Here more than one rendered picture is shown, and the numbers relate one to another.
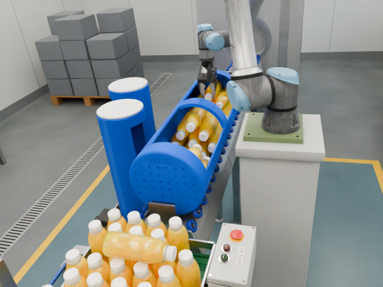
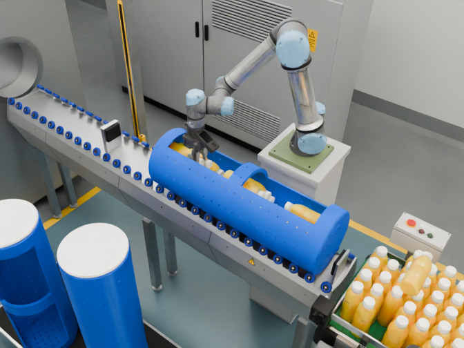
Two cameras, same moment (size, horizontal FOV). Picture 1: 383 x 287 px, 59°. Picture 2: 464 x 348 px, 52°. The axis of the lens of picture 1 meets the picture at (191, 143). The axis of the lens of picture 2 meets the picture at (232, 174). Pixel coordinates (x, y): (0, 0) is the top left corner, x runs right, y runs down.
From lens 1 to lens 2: 1.88 m
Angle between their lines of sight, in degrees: 59
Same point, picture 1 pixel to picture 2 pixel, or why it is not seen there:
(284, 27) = (134, 49)
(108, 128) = (117, 279)
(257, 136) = (315, 164)
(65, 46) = not seen: outside the picture
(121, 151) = (130, 293)
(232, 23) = (307, 88)
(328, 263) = not seen: hidden behind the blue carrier
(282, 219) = not seen: hidden behind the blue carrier
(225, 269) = (438, 238)
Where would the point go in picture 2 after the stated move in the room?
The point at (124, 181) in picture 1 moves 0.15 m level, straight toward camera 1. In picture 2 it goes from (132, 326) to (165, 329)
